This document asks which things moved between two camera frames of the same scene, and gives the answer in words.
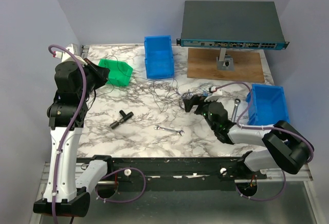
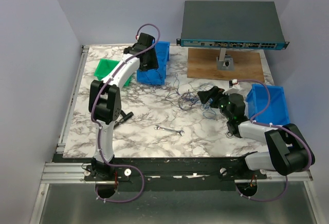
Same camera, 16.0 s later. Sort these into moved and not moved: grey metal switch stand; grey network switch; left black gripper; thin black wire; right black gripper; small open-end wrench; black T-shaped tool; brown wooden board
Moved: right black gripper; thin black wire; left black gripper
Not moved: black T-shaped tool; brown wooden board; grey metal switch stand; grey network switch; small open-end wrench
